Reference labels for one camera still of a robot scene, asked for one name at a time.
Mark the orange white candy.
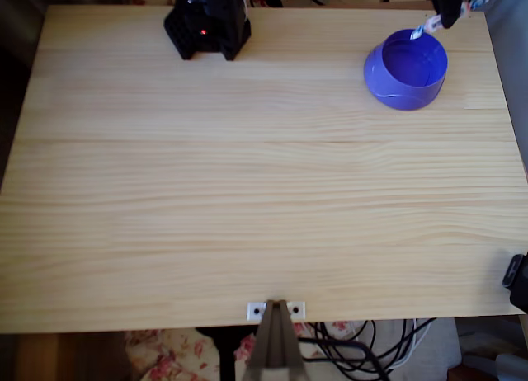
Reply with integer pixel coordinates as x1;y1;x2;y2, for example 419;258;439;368
409;0;492;41

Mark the purple plastic bowl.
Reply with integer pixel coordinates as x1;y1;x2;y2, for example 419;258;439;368
363;28;450;111

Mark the black table-edge camera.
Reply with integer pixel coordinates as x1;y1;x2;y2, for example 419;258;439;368
501;252;528;316

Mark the thin black cable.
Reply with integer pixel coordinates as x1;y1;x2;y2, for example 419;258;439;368
313;318;438;376

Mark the white cable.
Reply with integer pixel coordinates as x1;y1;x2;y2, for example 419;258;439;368
370;317;418;370

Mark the thick black cable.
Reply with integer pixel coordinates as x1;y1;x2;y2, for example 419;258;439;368
296;335;393;381

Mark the white mounting bracket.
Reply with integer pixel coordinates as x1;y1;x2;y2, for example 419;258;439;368
246;300;306;321

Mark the metal table clamp bracket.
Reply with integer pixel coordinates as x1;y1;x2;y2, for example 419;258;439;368
243;299;309;381

